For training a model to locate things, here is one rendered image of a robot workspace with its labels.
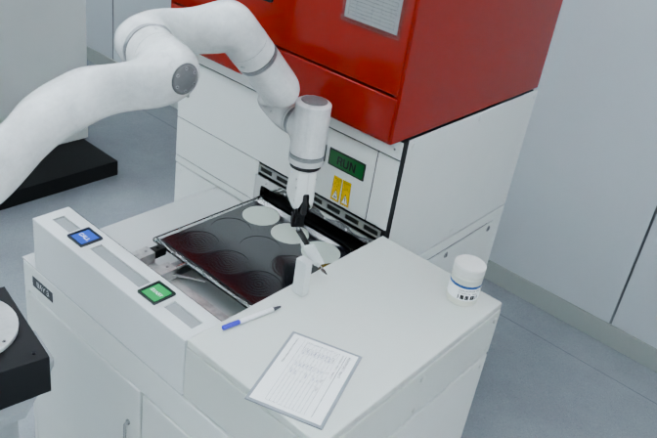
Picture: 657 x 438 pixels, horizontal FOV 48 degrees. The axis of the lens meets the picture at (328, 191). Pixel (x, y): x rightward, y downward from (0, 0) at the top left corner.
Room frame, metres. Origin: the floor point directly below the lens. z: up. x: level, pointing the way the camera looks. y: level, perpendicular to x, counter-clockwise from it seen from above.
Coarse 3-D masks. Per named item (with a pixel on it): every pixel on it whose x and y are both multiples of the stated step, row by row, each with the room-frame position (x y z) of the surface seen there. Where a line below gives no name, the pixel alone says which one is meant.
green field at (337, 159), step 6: (330, 150) 1.70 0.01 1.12; (330, 156) 1.70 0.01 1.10; (336, 156) 1.69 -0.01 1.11; (342, 156) 1.68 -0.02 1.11; (330, 162) 1.70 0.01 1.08; (336, 162) 1.69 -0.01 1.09; (342, 162) 1.68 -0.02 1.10; (348, 162) 1.67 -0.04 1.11; (354, 162) 1.66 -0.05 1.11; (342, 168) 1.68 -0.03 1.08; (348, 168) 1.67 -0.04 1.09; (354, 168) 1.66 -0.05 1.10; (360, 168) 1.64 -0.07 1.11; (354, 174) 1.65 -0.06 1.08; (360, 174) 1.64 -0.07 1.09
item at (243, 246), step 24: (240, 216) 1.67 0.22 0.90; (288, 216) 1.71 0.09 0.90; (168, 240) 1.51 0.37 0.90; (192, 240) 1.53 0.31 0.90; (216, 240) 1.54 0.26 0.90; (240, 240) 1.56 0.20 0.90; (264, 240) 1.58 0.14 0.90; (312, 240) 1.61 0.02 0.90; (216, 264) 1.44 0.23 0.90; (240, 264) 1.45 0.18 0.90; (264, 264) 1.47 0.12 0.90; (288, 264) 1.49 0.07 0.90; (312, 264) 1.50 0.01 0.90; (240, 288) 1.36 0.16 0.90; (264, 288) 1.37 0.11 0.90
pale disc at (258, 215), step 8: (248, 208) 1.72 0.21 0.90; (256, 208) 1.72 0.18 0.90; (264, 208) 1.73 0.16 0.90; (248, 216) 1.68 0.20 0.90; (256, 216) 1.68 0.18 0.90; (264, 216) 1.69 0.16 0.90; (272, 216) 1.70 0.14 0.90; (256, 224) 1.64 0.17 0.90; (264, 224) 1.65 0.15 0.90; (272, 224) 1.66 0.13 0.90
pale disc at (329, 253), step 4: (316, 244) 1.59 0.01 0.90; (320, 244) 1.60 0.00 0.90; (324, 244) 1.60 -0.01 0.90; (328, 244) 1.60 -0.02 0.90; (320, 248) 1.58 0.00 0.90; (324, 248) 1.58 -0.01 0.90; (328, 248) 1.58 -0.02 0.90; (332, 248) 1.59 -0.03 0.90; (336, 248) 1.59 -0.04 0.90; (304, 252) 1.55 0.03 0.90; (320, 252) 1.56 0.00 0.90; (324, 252) 1.56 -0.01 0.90; (328, 252) 1.57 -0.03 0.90; (332, 252) 1.57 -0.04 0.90; (336, 252) 1.57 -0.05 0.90; (324, 256) 1.54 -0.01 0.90; (328, 256) 1.55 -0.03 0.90; (332, 256) 1.55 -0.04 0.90; (336, 256) 1.55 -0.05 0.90; (324, 260) 1.53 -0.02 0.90; (328, 260) 1.53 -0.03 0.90; (332, 260) 1.53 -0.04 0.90
